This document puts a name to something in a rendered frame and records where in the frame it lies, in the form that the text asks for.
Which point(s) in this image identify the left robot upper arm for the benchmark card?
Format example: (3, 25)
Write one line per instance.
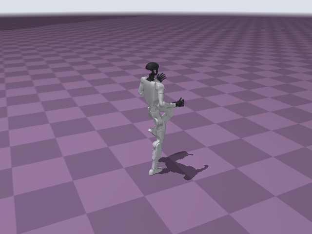
(141, 91)

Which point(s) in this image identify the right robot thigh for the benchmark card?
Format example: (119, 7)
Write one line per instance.
(160, 129)

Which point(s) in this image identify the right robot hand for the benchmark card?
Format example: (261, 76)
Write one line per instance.
(179, 103)

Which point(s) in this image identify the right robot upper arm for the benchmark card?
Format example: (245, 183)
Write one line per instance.
(160, 92)

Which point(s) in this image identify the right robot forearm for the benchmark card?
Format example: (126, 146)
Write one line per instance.
(169, 105)

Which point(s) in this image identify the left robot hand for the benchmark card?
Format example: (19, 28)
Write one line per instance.
(159, 77)

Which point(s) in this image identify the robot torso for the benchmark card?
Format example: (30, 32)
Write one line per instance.
(151, 96)

